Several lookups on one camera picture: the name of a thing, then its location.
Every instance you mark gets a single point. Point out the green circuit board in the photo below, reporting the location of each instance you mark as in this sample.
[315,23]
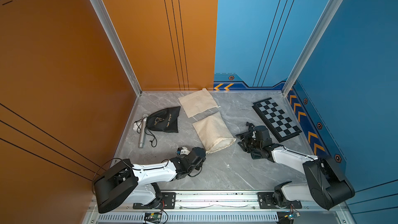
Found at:
[153,218]
[287,218]

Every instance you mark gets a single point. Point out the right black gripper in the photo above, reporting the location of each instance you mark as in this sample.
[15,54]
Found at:
[245,135]

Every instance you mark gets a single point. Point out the beige cloth bag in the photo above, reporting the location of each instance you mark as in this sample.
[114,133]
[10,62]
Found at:
[197,102]
[214,133]

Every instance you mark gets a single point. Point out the black mounting plate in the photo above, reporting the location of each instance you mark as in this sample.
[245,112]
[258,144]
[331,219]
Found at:
[167,201]
[268,201]

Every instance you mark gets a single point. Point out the right green circuit board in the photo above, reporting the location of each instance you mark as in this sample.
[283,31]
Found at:
[287,218]

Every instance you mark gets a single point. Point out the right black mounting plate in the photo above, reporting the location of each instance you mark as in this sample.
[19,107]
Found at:
[268,201]

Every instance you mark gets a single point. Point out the silver grey hair tool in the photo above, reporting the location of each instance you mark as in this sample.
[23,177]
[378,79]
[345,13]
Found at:
[142,129]

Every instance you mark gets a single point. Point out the dark green hair dryer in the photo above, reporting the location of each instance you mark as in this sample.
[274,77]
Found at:
[257,140]

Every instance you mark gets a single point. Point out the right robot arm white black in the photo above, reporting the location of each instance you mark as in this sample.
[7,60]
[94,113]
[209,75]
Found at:
[326,184]

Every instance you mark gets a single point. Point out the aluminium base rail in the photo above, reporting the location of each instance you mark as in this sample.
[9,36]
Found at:
[219,207]

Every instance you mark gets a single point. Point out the black white checkerboard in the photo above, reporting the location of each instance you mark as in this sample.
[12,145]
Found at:
[276,119]

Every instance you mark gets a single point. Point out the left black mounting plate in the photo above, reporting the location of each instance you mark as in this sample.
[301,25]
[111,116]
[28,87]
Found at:
[167,201]

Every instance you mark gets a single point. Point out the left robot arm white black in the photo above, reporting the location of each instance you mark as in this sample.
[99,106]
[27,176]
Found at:
[138,184]

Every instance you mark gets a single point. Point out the black drawstring dryer bag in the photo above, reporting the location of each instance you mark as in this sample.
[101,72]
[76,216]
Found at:
[165,120]

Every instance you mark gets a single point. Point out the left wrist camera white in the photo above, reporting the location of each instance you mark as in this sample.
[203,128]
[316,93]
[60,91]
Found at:
[183,151]

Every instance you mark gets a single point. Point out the left green circuit board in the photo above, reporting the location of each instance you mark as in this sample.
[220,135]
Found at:
[153,218]

